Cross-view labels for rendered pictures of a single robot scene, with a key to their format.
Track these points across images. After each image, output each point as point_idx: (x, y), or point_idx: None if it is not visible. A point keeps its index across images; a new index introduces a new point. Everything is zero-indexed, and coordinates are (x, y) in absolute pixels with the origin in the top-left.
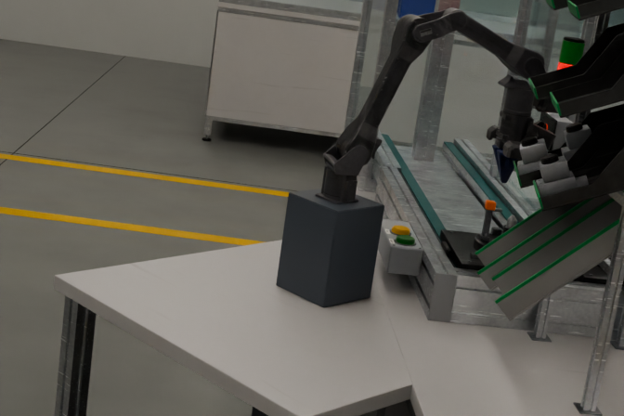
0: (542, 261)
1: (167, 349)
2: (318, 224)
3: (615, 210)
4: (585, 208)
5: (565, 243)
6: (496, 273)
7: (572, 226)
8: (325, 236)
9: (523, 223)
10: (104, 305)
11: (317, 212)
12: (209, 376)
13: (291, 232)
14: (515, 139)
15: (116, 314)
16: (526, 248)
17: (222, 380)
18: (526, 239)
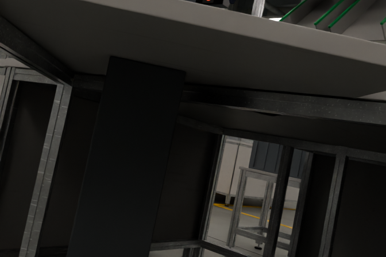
0: (350, 18)
1: (190, 14)
2: None
3: None
4: None
5: (359, 7)
6: (323, 26)
7: None
8: None
9: (296, 9)
10: None
11: None
12: (277, 36)
13: None
14: None
15: None
16: (337, 10)
17: (303, 37)
18: (338, 3)
